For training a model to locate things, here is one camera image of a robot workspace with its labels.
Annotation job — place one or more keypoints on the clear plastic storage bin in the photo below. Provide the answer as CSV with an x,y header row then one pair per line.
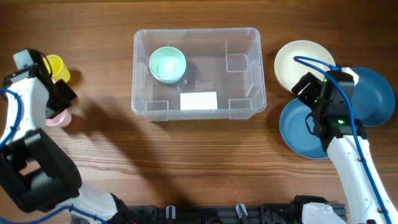
x,y
227,61

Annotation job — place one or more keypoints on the mint green bowl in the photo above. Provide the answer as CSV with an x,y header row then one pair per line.
x,y
167,63

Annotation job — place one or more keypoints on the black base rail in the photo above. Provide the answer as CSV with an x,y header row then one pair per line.
x,y
264,214

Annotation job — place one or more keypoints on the pink plastic cup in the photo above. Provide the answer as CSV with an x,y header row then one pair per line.
x,y
61,120

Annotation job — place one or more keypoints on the yellow plastic cup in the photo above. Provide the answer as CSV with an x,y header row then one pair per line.
x,y
57,68

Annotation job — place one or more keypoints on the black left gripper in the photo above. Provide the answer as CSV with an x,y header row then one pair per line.
x,y
70,97

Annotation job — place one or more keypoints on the dark blue plate right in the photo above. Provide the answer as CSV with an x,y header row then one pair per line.
x,y
373,99

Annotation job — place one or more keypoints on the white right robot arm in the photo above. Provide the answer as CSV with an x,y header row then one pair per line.
x,y
344,139

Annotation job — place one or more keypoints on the blue plate front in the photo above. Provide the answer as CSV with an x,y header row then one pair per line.
x,y
293,125

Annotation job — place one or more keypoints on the cream plate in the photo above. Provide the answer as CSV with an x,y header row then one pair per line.
x,y
288,72

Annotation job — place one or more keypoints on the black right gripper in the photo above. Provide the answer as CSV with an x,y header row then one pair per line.
x,y
314,86

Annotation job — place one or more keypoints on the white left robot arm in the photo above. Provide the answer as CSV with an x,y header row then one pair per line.
x,y
35,172

